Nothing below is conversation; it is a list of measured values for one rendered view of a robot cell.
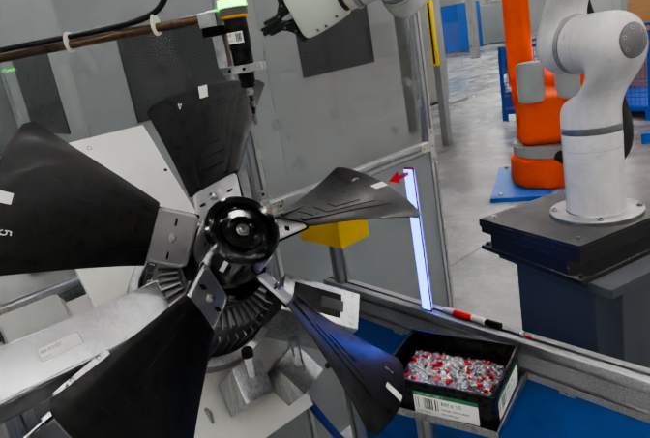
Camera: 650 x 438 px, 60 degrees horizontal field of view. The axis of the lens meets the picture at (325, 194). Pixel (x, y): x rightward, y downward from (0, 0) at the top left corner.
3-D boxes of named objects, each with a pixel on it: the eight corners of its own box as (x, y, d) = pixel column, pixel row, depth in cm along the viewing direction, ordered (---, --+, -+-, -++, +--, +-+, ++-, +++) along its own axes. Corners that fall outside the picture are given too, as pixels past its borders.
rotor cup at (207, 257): (205, 321, 89) (227, 286, 79) (162, 246, 93) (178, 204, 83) (278, 284, 98) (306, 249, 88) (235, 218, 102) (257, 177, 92)
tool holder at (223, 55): (204, 79, 88) (190, 14, 85) (222, 74, 94) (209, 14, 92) (258, 71, 85) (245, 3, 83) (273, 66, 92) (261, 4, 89)
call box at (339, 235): (301, 245, 149) (294, 207, 146) (329, 231, 155) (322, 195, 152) (342, 255, 137) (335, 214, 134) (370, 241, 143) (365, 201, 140)
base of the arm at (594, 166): (589, 195, 137) (584, 120, 132) (665, 208, 120) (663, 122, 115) (531, 217, 129) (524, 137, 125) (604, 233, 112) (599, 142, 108)
